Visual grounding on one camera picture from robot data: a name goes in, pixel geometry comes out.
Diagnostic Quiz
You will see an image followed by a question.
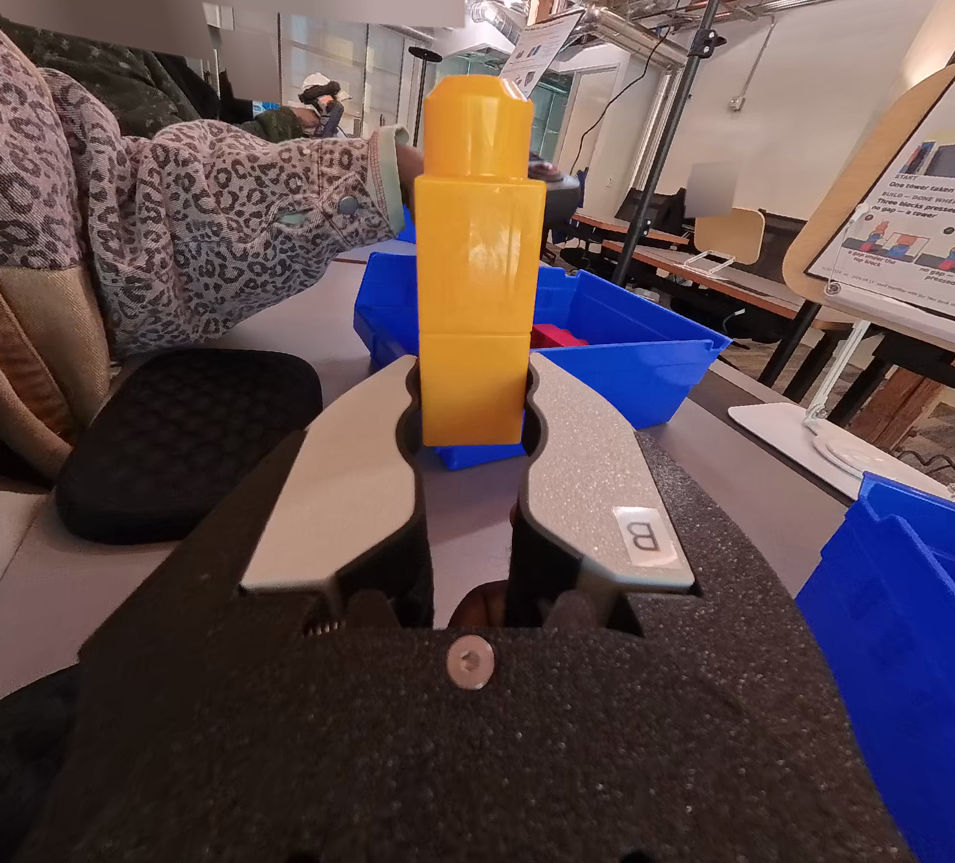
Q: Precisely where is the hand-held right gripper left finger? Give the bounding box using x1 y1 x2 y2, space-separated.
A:
239 354 437 629

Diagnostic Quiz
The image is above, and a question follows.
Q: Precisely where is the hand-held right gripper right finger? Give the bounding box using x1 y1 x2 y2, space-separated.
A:
509 353 698 629

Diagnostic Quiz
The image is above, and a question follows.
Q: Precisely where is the yellow toy block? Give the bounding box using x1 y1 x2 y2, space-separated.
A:
414 74 547 338
419 332 532 448

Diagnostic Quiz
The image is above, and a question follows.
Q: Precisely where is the person's left forearm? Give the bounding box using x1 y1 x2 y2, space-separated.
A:
0 31 413 357

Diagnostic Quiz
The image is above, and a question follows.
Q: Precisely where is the person's left hand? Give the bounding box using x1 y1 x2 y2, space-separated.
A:
394 143 425 207

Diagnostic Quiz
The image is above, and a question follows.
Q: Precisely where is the instruction poster on wooden board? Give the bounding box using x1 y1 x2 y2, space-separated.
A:
498 8 586 96
783 65 955 319

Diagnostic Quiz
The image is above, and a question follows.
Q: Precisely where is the black dimpled pad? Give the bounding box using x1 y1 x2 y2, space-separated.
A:
56 348 323 545

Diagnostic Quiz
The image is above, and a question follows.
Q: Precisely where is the light wooden chair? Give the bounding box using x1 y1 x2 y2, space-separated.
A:
694 206 765 275

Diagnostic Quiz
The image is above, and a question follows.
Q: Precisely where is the black light stand pole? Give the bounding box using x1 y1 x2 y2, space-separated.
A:
612 0 751 286

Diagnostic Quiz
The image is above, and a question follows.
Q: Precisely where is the black floor lamp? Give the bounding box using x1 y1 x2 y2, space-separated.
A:
408 46 443 133

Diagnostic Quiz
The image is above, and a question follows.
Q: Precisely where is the white poster stand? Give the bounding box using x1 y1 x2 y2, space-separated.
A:
727 318 955 502

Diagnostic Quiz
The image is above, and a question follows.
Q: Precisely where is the wooden desk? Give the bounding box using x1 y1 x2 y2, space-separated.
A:
600 236 852 330

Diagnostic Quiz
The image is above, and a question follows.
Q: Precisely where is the black hanging cable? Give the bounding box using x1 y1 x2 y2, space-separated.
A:
578 31 672 157

